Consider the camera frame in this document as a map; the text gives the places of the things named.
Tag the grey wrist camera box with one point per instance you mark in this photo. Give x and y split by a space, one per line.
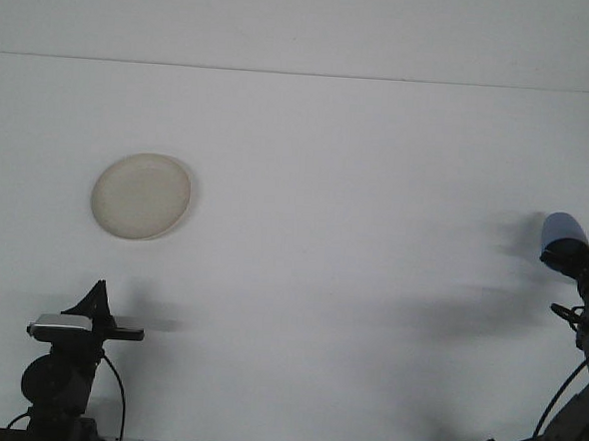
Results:
60 326

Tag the pale blue cup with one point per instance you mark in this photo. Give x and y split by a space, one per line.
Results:
564 227

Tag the pale round plate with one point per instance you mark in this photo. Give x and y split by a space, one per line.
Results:
141 196

